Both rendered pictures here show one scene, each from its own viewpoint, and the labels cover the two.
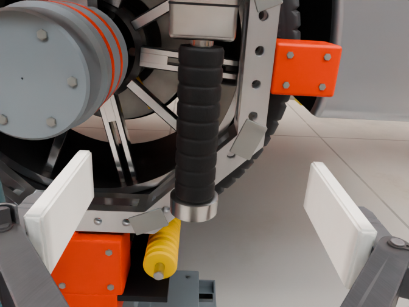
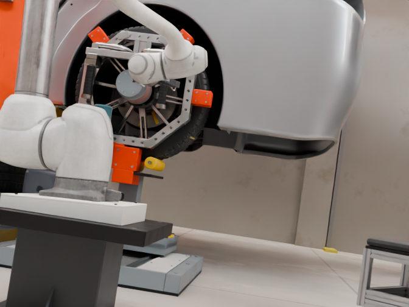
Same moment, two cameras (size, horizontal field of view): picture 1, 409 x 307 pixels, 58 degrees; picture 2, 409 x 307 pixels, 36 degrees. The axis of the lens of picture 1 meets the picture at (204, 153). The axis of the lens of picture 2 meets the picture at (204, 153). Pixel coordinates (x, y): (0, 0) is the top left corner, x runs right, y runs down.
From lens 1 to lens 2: 2.51 m
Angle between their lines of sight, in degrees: 26
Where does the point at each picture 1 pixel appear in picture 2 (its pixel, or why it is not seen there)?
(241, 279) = not seen: hidden behind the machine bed
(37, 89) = (131, 85)
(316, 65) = (204, 95)
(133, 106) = (150, 122)
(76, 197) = not seen: hidden behind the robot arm
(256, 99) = (187, 104)
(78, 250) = (124, 150)
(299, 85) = (199, 101)
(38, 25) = not seen: hidden behind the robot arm
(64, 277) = (117, 161)
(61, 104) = (136, 89)
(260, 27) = (188, 84)
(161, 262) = (151, 161)
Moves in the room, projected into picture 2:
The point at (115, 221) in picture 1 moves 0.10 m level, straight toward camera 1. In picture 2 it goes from (138, 141) to (139, 140)
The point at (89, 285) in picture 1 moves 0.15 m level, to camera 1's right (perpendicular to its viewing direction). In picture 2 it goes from (125, 165) to (156, 170)
